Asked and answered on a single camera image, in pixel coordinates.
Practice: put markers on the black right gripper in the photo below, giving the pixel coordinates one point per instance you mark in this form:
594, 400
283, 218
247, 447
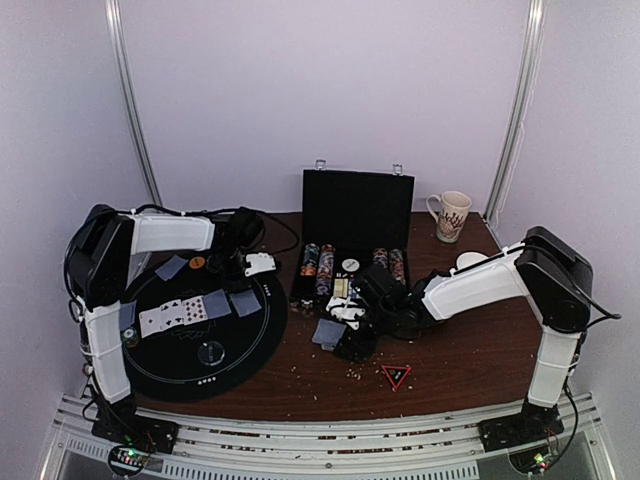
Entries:
361, 338

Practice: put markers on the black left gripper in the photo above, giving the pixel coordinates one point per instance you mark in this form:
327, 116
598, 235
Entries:
233, 285

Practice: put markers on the orange round button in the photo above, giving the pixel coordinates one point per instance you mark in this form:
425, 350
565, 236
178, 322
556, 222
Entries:
197, 262

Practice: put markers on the grey card deck box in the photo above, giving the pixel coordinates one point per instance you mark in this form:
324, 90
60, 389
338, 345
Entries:
328, 334

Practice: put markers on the blue checkered playing card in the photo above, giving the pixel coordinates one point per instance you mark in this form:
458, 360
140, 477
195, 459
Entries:
170, 268
127, 315

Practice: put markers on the face-down playing card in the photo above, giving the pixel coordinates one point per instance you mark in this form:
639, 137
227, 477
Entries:
216, 304
245, 303

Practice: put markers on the face-up red pips card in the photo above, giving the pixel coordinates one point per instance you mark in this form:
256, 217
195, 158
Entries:
194, 310

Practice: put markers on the black poker chip case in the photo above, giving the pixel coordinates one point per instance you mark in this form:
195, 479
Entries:
356, 212

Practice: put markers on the face-up clubs playing card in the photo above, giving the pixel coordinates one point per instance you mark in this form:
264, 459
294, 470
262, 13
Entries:
172, 313

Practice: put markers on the clear black round button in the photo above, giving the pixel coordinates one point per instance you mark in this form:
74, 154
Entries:
211, 353

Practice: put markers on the face-up ace playing card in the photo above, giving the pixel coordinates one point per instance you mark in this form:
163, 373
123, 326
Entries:
150, 322

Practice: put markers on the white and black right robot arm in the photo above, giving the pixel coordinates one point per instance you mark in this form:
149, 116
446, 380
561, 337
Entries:
551, 277

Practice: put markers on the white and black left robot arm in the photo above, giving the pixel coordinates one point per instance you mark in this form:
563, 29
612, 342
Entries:
110, 249

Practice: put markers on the right outer poker chip row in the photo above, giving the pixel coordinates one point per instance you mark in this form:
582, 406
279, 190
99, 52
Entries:
397, 266

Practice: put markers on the cream card deck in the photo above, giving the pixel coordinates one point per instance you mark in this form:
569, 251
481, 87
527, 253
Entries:
340, 288

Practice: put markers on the white dealer button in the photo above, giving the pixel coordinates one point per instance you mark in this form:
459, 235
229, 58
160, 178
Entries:
350, 265

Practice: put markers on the red and black triangle card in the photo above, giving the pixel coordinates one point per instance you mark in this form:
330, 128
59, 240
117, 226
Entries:
396, 375

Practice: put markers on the left outer poker chip row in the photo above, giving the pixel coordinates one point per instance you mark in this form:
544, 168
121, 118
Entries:
310, 260

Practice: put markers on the left inner poker chip row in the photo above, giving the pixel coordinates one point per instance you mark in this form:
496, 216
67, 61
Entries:
325, 270

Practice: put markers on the white and orange bowl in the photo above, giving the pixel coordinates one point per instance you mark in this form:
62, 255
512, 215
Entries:
469, 259

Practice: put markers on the round black poker mat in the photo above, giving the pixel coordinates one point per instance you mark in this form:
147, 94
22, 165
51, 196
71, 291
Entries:
164, 366

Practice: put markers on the cream patterned mug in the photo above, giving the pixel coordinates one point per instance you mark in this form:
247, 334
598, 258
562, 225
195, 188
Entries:
449, 211

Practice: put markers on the right green circuit board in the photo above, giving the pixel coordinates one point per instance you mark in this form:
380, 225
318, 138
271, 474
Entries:
536, 461

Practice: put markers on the green circuit board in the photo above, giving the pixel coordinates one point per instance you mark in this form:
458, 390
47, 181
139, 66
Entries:
536, 461
127, 461

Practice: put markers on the left green circuit board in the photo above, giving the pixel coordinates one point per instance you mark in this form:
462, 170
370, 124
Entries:
127, 461

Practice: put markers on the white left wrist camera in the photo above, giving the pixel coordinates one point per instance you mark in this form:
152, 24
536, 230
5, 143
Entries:
257, 263

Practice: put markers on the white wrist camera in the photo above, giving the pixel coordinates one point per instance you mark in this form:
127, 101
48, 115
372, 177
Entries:
345, 311
257, 263

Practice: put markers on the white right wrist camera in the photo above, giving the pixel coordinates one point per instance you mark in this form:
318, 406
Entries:
345, 311

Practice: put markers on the aluminium front rail base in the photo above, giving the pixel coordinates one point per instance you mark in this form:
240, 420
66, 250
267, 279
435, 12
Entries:
438, 446

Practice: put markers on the right aluminium frame post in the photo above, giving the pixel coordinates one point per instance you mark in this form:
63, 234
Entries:
525, 85

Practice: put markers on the aluminium frame post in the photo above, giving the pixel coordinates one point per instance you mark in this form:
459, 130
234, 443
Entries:
525, 85
117, 35

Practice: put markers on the left aluminium frame post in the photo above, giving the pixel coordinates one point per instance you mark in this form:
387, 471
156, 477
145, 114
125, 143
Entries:
117, 35

